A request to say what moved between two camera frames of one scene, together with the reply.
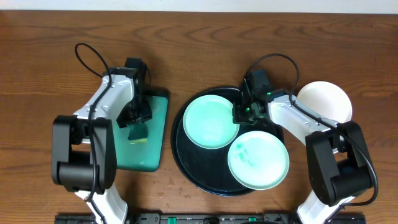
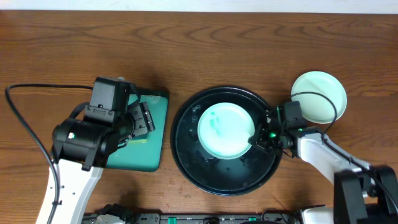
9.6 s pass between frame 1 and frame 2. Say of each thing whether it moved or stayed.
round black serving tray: stayed
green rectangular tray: stayed
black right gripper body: moved
